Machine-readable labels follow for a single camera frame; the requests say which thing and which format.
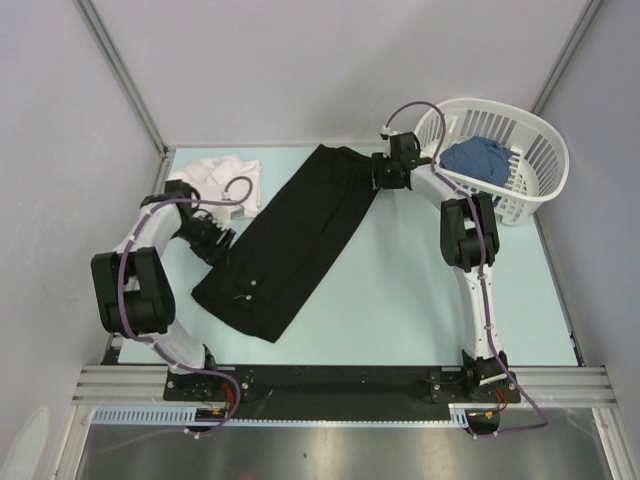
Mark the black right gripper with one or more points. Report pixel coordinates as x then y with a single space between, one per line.
379 162

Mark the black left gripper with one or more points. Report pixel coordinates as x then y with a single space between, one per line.
215 253

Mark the black long sleeve shirt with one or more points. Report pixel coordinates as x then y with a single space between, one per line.
286 251

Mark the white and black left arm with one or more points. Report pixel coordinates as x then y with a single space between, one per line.
133 293

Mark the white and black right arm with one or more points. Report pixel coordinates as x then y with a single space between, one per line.
469 243

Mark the folded white shirt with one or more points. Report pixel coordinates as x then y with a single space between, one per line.
211 176

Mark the blue crumpled shirt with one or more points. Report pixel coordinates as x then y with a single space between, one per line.
479 158

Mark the white plastic laundry basket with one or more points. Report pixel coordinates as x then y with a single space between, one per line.
513 155

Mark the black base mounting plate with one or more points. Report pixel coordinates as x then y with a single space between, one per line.
345 394

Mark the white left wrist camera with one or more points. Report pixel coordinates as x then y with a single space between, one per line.
224 215

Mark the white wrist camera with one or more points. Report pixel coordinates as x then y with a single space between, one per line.
386 133
224 215

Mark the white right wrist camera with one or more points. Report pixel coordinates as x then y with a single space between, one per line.
386 133

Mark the aluminium frame rail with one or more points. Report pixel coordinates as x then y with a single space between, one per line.
143 385

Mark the white slotted cable duct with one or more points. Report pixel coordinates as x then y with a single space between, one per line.
150 415

